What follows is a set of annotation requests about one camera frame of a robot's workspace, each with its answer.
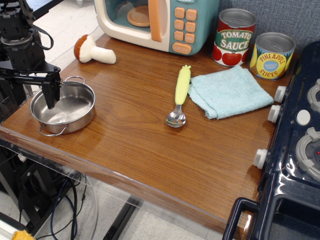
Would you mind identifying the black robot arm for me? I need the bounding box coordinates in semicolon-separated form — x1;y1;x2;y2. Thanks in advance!
0;0;62;109

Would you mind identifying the light blue folded cloth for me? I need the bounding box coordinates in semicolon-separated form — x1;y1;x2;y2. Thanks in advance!
188;65;274;120

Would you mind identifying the blue cable under table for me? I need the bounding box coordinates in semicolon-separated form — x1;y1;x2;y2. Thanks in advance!
49;177;78;240

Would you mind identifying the black desk at left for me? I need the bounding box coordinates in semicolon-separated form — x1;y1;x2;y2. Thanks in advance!
26;0;63;20

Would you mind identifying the black cable under table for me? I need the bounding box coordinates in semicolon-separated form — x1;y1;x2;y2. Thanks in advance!
37;174;88;240

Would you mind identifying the pineapple slices can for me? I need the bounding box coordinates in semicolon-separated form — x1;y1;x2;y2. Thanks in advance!
249;32;296;80

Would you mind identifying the tomato sauce can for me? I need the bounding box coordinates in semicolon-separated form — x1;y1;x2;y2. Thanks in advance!
212;8;257;67

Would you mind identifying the dark blue toy stove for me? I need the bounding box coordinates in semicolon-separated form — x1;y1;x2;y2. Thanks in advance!
223;41;320;240

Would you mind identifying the yellow fuzzy object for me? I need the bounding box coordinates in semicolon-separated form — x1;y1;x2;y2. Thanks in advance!
11;230;35;240

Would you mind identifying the black table leg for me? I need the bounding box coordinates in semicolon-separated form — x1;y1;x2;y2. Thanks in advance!
103;197;140;240

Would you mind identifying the spoon with yellow handle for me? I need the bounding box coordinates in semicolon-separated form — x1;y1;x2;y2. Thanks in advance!
166;65;191;128

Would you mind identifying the silver steel bowl with handles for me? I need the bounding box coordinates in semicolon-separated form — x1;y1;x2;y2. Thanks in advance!
30;76;96;137

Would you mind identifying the toy microwave oven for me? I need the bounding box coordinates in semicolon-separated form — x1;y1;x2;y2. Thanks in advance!
94;0;220;56

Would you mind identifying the plush mushroom toy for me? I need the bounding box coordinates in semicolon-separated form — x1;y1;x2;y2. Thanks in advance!
73;34;117;64

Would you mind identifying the clear acrylic table guard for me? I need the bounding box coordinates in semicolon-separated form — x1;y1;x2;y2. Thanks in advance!
0;36;257;225

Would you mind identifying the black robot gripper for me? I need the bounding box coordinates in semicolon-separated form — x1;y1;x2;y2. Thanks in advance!
0;37;61;110

